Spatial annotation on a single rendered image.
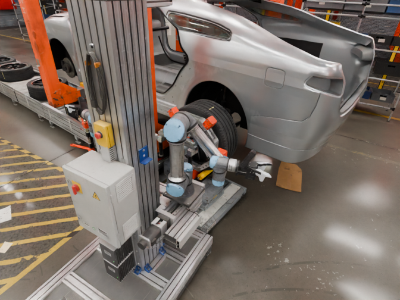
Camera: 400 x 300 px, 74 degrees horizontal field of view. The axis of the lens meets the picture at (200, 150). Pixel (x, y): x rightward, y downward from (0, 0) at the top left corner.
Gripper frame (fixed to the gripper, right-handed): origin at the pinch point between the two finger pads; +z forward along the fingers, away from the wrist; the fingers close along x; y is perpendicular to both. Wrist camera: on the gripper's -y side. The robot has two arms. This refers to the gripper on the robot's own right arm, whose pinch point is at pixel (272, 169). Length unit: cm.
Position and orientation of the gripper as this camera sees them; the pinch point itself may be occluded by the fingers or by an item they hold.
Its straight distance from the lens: 152.2
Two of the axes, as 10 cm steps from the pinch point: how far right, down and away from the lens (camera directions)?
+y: -0.7, 9.0, 4.2
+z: 9.6, 1.8, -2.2
